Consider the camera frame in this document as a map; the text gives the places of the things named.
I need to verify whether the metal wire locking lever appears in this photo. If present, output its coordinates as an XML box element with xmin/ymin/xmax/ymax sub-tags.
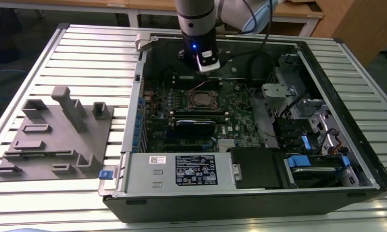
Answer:
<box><xmin>188</xmin><ymin>81</ymin><xmax>212</xmax><ymax>92</ymax></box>

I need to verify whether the metal socket cover frame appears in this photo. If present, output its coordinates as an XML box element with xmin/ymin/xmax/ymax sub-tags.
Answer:
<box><xmin>187</xmin><ymin>90</ymin><xmax>219</xmax><ymax>112</ymax></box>

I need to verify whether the CPU socket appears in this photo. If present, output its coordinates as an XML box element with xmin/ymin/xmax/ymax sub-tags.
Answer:
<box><xmin>186</xmin><ymin>90</ymin><xmax>220</xmax><ymax>113</ymax></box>

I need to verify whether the grey metal drive cage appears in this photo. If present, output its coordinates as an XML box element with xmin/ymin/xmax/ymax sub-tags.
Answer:
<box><xmin>260</xmin><ymin>54</ymin><xmax>330</xmax><ymax>148</ymax></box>

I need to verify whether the black graphics card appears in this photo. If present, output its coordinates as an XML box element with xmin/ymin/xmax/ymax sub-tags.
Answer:
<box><xmin>175</xmin><ymin>119</ymin><xmax>218</xmax><ymax>139</ymax></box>

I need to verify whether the green motherboard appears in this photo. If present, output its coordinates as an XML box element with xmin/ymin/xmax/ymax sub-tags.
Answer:
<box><xmin>141</xmin><ymin>79</ymin><xmax>268</xmax><ymax>153</ymax></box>

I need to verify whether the silver finned heatsink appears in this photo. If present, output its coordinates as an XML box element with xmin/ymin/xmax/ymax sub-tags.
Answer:
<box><xmin>218</xmin><ymin>138</ymin><xmax>238</xmax><ymax>148</ymax></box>

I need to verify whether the black rating label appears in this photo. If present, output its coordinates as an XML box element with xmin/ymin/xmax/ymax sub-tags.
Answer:
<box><xmin>175</xmin><ymin>155</ymin><xmax>219</xmax><ymax>186</ymax></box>

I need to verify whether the silver power supply unit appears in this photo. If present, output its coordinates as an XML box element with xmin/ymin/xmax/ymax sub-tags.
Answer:
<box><xmin>116</xmin><ymin>152</ymin><xmax>243</xmax><ymax>194</ymax></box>

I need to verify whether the wooden cabinet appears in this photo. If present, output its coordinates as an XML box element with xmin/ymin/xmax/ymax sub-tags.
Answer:
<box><xmin>310</xmin><ymin>0</ymin><xmax>387</xmax><ymax>67</ymax></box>

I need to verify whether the grey parts rack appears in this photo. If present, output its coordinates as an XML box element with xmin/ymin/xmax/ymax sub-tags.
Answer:
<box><xmin>0</xmin><ymin>86</ymin><xmax>116</xmax><ymax>182</ymax></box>

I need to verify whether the blue case latch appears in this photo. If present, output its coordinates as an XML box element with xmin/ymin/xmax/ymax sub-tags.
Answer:
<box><xmin>97</xmin><ymin>170</ymin><xmax>115</xmax><ymax>181</ymax></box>

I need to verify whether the black grey PC case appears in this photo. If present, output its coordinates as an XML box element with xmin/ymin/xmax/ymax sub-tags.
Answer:
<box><xmin>97</xmin><ymin>32</ymin><xmax>387</xmax><ymax>224</ymax></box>

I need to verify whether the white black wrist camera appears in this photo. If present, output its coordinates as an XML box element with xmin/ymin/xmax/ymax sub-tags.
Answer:
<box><xmin>195</xmin><ymin>50</ymin><xmax>222</xmax><ymax>74</ymax></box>

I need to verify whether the grey case handle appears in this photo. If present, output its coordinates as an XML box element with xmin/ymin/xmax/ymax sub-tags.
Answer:
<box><xmin>135</xmin><ymin>32</ymin><xmax>153</xmax><ymax>53</ymax></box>

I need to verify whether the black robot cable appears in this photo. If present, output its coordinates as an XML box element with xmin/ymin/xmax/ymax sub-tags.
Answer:
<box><xmin>242</xmin><ymin>0</ymin><xmax>275</xmax><ymax>65</ymax></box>

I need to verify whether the wooden desk white frame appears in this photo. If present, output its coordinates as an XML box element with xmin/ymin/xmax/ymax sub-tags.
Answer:
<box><xmin>271</xmin><ymin>0</ymin><xmax>327</xmax><ymax>37</ymax></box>
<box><xmin>0</xmin><ymin>0</ymin><xmax>178</xmax><ymax>29</ymax></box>

